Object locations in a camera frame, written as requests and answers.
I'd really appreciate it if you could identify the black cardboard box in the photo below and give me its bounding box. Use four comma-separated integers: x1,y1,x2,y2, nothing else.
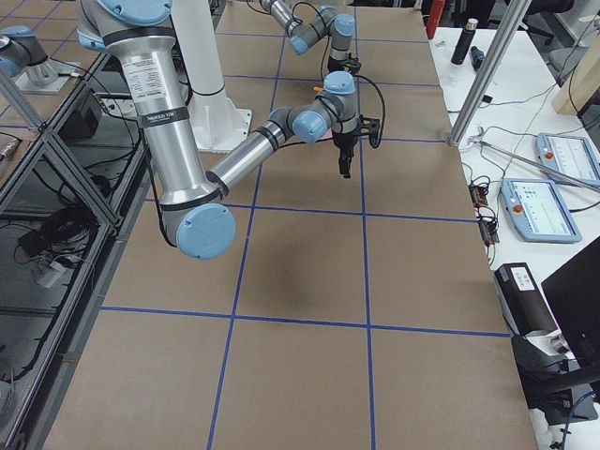
494,262,560,338

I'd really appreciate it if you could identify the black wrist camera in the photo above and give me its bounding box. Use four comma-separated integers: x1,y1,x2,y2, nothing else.
358,114,382,149

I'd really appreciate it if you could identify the black monitor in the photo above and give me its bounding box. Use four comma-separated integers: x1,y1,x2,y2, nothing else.
511,240,599,408

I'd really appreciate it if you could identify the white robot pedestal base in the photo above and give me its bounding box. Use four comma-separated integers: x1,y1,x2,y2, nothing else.
172,0,252,153

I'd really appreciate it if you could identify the far blue teach pendant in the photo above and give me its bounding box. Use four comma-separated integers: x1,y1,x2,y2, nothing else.
535,133,599,186

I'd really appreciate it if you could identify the near blue teach pendant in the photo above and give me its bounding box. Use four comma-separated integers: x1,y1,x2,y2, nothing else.
501,178,582,244

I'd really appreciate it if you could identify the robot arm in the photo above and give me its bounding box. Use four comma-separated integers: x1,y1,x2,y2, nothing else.
259,0,361,74
78,1,360,260

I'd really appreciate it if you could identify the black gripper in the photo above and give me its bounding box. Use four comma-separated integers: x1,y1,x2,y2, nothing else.
332,131,358,179
335,55,360,75

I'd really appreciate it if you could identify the aluminium frame post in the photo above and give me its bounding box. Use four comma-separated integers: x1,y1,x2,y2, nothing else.
447,0,532,147

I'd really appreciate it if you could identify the black water bottle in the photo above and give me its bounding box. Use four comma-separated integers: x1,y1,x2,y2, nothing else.
451,18,478,66

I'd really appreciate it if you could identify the blue teach pendant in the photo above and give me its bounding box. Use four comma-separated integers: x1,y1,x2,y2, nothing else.
501,178,582,244
535,133,599,186

